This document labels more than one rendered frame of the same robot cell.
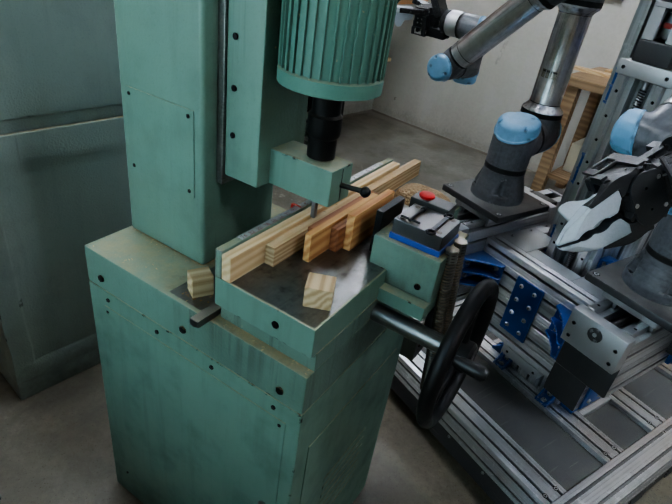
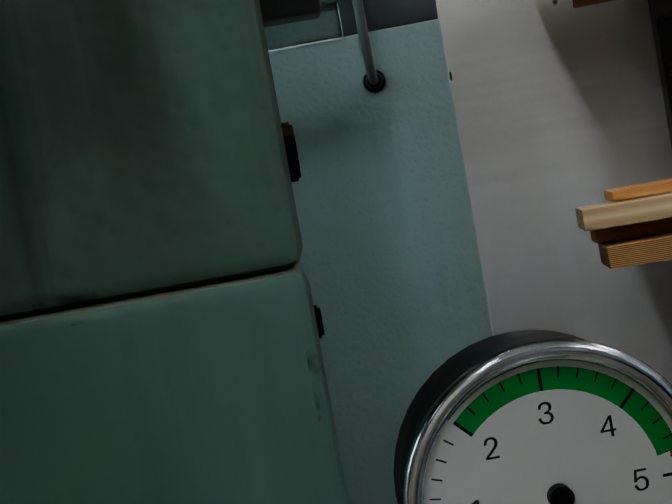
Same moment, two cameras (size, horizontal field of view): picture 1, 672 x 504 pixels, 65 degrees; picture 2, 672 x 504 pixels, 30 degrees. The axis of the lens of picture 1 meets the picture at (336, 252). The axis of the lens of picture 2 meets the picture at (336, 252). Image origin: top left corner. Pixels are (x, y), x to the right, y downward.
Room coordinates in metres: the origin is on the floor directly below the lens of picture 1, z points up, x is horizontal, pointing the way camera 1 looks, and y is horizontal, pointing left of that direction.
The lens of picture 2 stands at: (0.85, -0.46, 0.73)
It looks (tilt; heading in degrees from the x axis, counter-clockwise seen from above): 3 degrees down; 58
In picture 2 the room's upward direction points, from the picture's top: 10 degrees counter-clockwise
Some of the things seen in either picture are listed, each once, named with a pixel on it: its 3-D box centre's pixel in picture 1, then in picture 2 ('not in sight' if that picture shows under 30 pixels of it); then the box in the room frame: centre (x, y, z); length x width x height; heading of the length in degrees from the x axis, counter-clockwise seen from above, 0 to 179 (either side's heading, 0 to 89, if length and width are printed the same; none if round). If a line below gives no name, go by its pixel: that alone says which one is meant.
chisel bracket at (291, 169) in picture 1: (309, 175); not in sight; (0.90, 0.07, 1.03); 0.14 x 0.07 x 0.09; 61
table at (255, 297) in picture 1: (375, 256); not in sight; (0.91, -0.08, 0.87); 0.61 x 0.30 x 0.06; 151
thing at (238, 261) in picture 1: (327, 210); not in sight; (0.97, 0.03, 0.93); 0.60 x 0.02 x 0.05; 151
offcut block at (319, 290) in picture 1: (319, 291); not in sight; (0.70, 0.02, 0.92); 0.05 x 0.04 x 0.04; 87
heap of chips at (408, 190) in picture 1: (423, 194); not in sight; (1.14, -0.18, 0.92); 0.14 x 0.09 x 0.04; 61
